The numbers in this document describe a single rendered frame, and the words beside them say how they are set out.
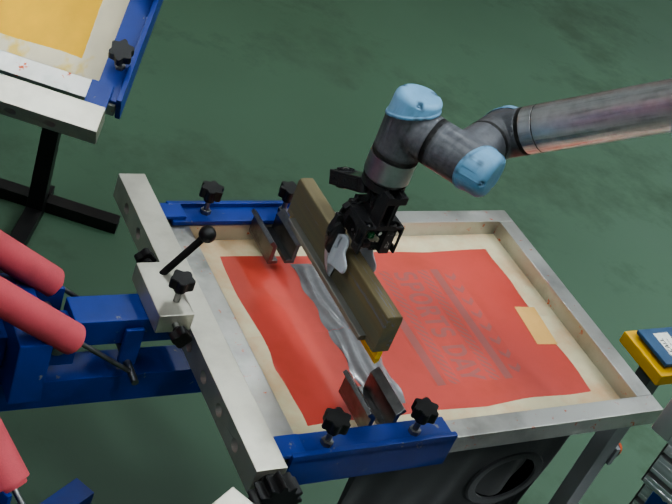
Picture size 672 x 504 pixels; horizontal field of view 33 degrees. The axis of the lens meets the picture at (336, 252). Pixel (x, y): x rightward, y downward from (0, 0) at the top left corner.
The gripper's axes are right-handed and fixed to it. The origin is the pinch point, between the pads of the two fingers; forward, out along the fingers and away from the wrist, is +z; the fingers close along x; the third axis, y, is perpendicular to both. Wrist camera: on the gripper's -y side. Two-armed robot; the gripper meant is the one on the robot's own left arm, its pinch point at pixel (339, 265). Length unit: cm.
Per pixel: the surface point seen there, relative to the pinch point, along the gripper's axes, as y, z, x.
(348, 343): 3.7, 14.9, 5.5
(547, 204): -156, 111, 213
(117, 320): 2.7, 6.9, -37.9
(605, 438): 13, 41, 75
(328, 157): -185, 111, 123
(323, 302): -7.1, 15.1, 5.5
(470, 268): -14.9, 15.6, 43.6
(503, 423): 27.5, 12.2, 23.4
